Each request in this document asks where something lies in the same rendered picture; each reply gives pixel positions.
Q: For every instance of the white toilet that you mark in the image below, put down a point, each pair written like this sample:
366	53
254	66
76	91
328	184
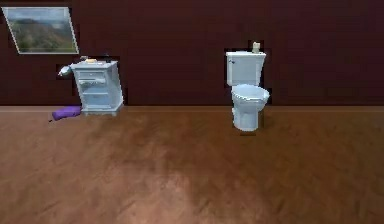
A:
247	90

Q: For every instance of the small beige bottle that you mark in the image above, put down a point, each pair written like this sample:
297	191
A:
256	47

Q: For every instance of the white washstand cabinet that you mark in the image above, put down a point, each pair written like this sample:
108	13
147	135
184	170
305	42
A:
99	88

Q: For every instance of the yellow soap bar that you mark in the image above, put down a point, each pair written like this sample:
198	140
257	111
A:
90	60

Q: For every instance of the purple cloth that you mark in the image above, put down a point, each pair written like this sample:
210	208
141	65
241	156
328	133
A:
66	112

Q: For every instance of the framed landscape picture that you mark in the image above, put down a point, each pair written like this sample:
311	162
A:
41	31

